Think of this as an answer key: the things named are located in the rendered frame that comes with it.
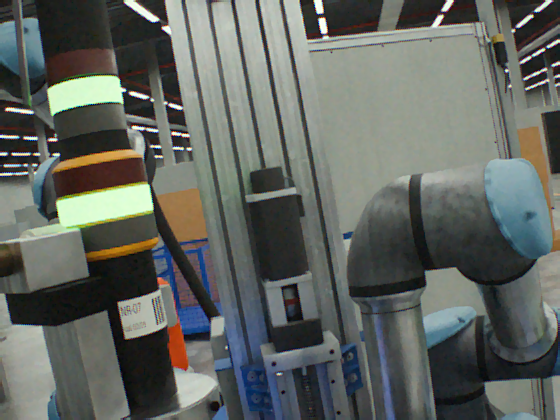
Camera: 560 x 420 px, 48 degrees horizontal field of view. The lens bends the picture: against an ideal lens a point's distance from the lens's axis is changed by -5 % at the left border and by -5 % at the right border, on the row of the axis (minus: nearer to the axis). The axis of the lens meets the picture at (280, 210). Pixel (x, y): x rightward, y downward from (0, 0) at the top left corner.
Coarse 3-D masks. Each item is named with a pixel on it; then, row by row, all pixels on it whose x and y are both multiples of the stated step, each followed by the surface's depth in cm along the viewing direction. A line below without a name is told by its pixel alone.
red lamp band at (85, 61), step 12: (96, 48) 28; (48, 60) 28; (60, 60) 28; (72, 60) 28; (84, 60) 28; (96, 60) 28; (108, 60) 29; (48, 72) 28; (60, 72) 28; (72, 72) 28; (84, 72) 28; (96, 72) 28; (108, 72) 29; (48, 84) 29
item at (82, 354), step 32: (32, 256) 25; (64, 256) 26; (0, 288) 26; (32, 288) 25; (64, 288) 26; (96, 288) 27; (32, 320) 26; (64, 320) 25; (96, 320) 27; (64, 352) 27; (96, 352) 27; (64, 384) 28; (96, 384) 27; (192, 384) 31; (64, 416) 28; (96, 416) 26; (128, 416) 28; (160, 416) 27; (192, 416) 28
